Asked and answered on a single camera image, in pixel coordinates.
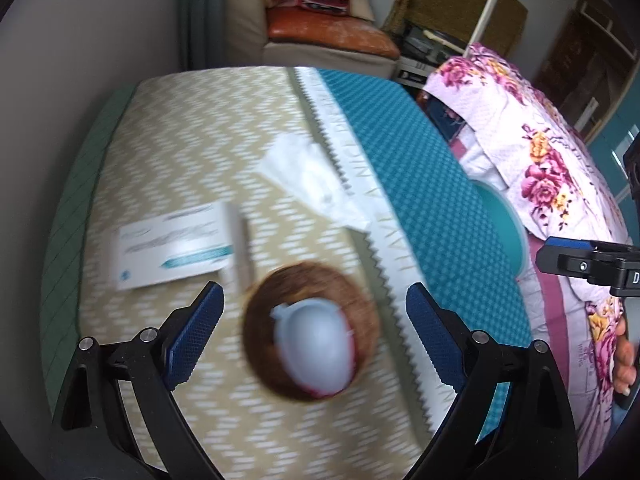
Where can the black electronic device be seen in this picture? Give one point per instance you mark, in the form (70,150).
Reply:
(425,40)

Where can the pink floral blanket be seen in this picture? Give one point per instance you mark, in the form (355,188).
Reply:
(545,160)

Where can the teal cabinet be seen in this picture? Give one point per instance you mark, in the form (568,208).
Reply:
(617,140)

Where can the brown woven mat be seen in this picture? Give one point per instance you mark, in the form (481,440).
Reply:
(450,0)

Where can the cream sofa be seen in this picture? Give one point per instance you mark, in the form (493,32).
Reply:
(245,20)

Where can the grey curtain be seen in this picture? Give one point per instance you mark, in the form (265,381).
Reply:
(202,15)

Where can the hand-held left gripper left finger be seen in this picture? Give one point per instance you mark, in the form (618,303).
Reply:
(197,335)

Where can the white carton box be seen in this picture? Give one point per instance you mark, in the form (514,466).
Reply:
(170,245)

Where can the brown coconut shell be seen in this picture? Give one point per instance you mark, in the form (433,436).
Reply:
(270,355)

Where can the white pole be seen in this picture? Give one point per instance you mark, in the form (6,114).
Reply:
(484,15)

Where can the green table cloth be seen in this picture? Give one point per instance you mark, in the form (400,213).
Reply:
(70,240)

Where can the wooden furniture frame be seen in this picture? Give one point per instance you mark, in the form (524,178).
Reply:
(580,60)

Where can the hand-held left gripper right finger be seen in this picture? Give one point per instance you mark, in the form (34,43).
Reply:
(430,340)

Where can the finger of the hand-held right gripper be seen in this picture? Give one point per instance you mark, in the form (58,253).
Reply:
(565,255)

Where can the orange seat cushion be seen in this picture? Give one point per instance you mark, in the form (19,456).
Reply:
(330,35)

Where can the person's right hand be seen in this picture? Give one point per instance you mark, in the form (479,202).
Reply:
(625,360)

